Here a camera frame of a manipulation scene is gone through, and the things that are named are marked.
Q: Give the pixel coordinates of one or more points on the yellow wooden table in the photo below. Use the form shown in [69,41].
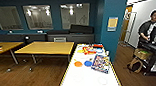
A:
[10,45]
[44,48]

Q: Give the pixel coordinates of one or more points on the small black round device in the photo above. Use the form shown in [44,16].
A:
[26,39]

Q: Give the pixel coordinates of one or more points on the orange plastic item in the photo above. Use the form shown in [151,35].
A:
[98,46]

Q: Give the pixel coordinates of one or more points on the white hallway door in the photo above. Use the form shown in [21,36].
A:
[132,29]

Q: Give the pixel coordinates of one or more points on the cardboard box green contents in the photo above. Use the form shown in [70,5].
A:
[142,54]

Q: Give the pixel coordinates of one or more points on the dark grey sofa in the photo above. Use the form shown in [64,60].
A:
[77,36]

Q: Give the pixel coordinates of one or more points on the flat blue round disc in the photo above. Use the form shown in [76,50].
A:
[88,63]

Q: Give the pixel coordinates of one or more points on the clear white round bowl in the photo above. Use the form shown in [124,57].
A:
[99,81]

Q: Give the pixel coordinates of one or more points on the white table with toys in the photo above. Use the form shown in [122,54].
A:
[85,79]

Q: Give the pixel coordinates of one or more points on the brown backpack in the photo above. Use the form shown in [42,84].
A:
[135,65]

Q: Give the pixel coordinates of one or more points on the person in dark shirt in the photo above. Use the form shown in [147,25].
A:
[148,30]

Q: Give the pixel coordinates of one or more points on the small yellow plastic item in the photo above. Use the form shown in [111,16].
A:
[80,51]

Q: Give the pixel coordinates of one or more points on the yellow wall poster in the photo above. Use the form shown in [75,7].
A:
[113,23]

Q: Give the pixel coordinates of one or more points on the white bowl blue rim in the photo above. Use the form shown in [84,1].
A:
[100,51]

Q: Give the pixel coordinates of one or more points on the interior glass window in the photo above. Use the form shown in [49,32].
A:
[7,18]
[75,16]
[38,17]

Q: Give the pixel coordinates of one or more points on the brown wooden door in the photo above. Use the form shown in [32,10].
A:
[122,24]

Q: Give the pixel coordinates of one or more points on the blue colourful game box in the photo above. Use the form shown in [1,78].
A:
[100,64]

